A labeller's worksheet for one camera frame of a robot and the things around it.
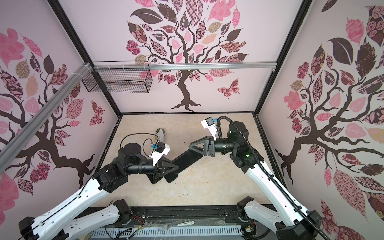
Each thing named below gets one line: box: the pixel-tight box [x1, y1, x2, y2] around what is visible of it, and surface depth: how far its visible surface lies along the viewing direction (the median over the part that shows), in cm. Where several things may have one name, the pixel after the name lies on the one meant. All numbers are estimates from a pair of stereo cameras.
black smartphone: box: [164, 149, 203, 183], surface depth 59 cm
